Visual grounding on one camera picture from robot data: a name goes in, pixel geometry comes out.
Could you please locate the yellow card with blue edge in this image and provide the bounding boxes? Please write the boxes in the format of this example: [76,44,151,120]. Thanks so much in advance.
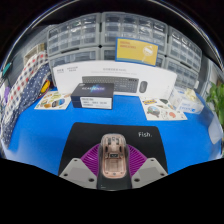
[114,36,160,67]

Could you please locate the printed sticker sheet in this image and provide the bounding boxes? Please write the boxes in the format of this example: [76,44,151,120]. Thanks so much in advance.
[139,96,188,122]
[33,91,73,111]

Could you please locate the black mouse pad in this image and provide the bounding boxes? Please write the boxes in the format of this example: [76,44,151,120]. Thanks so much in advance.
[58,121,169,191]

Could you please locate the white keyboard packaging box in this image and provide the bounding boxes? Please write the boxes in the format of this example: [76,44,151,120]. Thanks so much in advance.
[51,59,178,99]

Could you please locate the white tissue box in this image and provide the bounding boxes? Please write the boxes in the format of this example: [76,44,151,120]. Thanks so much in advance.
[168,86,205,115]

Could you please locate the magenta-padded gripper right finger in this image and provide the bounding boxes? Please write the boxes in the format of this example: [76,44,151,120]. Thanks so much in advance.
[126,144,169,190]

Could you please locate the translucent pink computer mouse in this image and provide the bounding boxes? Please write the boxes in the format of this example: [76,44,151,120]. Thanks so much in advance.
[99,133,129,179]

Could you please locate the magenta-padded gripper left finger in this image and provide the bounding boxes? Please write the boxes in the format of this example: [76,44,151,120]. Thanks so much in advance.
[59,143,102,190]

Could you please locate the small black product box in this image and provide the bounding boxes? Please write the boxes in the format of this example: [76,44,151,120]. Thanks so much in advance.
[70,82,115,110]

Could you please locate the beige open wooden box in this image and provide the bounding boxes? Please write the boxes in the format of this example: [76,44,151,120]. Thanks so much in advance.
[23,43,48,66]

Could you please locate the green plant in white pot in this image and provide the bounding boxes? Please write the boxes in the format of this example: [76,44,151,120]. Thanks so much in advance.
[205,81,224,148]

